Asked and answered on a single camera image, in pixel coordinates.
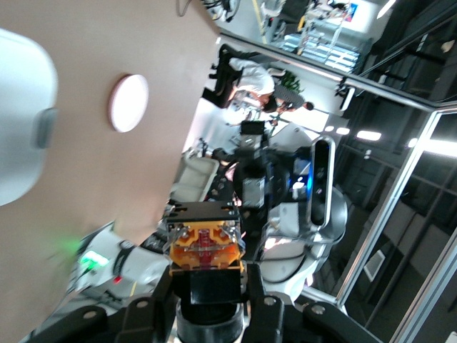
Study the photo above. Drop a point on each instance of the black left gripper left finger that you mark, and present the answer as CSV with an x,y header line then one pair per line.
x,y
143,321

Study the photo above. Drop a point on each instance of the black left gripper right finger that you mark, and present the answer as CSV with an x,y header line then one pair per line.
x,y
271,321

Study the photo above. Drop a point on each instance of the pink round plate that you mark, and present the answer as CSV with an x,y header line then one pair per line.
x,y
128,103

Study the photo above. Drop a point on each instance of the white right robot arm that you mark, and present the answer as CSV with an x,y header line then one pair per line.
x,y
282,221

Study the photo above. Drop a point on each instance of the orange push-button switch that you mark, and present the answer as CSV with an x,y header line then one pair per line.
x,y
205,250

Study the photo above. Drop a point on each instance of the white lunch box grey clips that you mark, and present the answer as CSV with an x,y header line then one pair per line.
x,y
21,125

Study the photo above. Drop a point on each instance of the aluminium frame post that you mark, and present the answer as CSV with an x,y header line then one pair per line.
x,y
391,200

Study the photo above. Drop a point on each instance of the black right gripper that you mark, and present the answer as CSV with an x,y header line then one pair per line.
x,y
257,186

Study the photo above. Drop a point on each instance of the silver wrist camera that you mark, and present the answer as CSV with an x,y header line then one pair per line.
x,y
322,182

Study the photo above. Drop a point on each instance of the green potted plant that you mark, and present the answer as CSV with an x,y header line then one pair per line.
x,y
291,82

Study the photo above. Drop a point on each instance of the person in white shirt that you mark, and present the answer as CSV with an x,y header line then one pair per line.
x,y
253,76

